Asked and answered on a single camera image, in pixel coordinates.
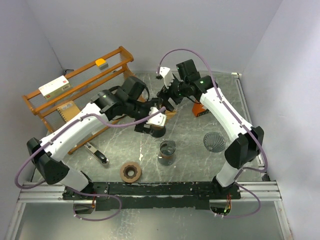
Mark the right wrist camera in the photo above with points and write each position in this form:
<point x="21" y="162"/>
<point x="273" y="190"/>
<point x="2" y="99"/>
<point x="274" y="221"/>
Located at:
<point x="165" y="74"/>

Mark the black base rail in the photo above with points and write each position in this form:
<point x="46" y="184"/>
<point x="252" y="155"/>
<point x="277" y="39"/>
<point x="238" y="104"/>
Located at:
<point x="149" y="195"/>

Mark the clear glass ribbed dripper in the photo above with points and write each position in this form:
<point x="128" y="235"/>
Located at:
<point x="214" y="142"/>

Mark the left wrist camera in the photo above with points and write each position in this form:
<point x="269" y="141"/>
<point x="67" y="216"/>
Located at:
<point x="158" y="120"/>

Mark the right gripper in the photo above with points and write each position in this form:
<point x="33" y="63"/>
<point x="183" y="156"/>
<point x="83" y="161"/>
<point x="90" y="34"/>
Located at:
<point x="165" y="93"/>

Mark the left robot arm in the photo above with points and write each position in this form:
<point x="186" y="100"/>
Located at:
<point x="48" y="153"/>

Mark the silver black coffee scoop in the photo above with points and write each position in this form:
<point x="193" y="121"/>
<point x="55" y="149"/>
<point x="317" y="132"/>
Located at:
<point x="97" y="154"/>

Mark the brown paper coffee filter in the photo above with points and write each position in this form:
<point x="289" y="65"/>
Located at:
<point x="169" y="114"/>

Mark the white flat box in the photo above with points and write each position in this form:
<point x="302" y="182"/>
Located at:
<point x="55" y="88"/>

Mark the orange grey small box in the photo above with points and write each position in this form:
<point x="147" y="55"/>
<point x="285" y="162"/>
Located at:
<point x="101" y="64"/>

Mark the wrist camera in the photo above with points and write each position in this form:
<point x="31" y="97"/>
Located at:
<point x="165" y="74"/>
<point x="158" y="120"/>

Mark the dark glass carafe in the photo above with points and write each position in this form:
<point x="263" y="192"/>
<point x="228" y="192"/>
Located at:
<point x="157" y="132"/>

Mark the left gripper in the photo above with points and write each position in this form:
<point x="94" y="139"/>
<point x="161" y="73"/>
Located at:
<point x="154" y="102"/>

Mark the grey glass carafe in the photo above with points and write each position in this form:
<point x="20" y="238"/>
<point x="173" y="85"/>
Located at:
<point x="166" y="155"/>

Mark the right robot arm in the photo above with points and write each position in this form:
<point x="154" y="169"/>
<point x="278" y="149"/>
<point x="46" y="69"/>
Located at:
<point x="246" y="140"/>

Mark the aluminium frame rail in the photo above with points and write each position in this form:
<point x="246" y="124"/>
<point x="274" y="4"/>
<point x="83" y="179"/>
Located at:
<point x="249" y="191"/>

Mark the orange coffee filter box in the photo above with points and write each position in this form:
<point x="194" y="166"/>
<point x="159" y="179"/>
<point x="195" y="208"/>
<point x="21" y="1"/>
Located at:
<point x="199" y="109"/>

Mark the orange wooden rack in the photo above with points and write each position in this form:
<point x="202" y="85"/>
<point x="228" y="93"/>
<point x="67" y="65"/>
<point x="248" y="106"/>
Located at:
<point x="86" y="82"/>

